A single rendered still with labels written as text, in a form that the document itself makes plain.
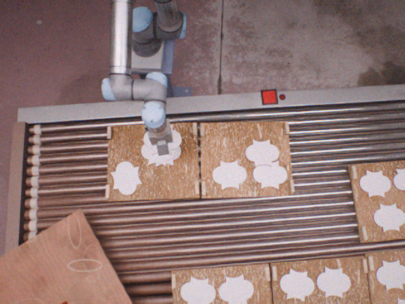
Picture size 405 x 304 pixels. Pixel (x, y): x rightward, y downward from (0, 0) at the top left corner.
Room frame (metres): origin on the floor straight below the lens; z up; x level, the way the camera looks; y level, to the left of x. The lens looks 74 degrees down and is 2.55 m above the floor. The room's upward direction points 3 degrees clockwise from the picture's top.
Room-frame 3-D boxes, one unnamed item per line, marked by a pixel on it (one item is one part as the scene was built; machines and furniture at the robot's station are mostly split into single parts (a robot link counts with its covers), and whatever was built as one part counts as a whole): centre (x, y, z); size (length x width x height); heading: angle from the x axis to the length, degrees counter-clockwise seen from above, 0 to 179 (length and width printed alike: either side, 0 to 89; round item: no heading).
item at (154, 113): (0.42, 0.19, 1.38); 0.09 x 0.08 x 0.11; 1
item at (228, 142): (0.40, -0.17, 0.93); 0.41 x 0.35 x 0.02; 94
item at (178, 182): (0.37, 0.25, 0.93); 0.41 x 0.35 x 0.02; 95
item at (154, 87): (0.52, 0.21, 1.38); 0.11 x 0.11 x 0.08; 1
